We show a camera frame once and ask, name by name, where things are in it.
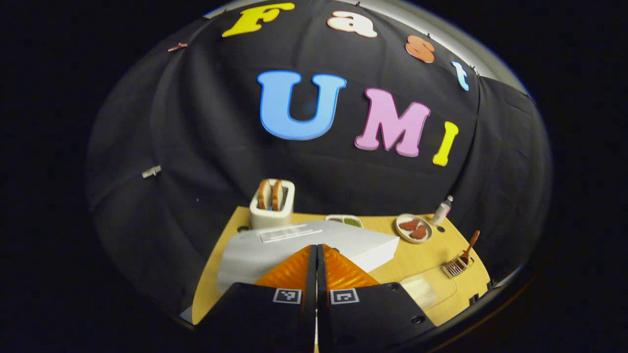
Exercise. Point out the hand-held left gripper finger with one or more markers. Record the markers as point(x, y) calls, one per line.
point(310, 304)
point(322, 314)

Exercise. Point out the white rice cooker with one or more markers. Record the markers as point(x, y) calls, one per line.
point(353, 240)

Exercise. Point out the clear box of rice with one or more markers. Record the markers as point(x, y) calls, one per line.
point(427, 289)

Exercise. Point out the white divided condiment dish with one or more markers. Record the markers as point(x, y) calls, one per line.
point(351, 221)

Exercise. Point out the white toaster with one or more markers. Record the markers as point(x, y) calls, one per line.
point(270, 219)

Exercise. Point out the white round plate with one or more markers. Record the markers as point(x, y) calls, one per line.
point(402, 234)

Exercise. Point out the toasted bread slice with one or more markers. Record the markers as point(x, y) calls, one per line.
point(277, 194)
point(264, 193)

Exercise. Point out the red meat slice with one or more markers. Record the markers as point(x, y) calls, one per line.
point(409, 225)
point(419, 232)

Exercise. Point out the small bottle with pink label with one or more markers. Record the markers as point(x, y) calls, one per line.
point(440, 213)

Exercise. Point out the silver clip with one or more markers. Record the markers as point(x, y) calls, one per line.
point(151, 171)

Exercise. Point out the pink clip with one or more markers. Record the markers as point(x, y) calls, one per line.
point(177, 47)

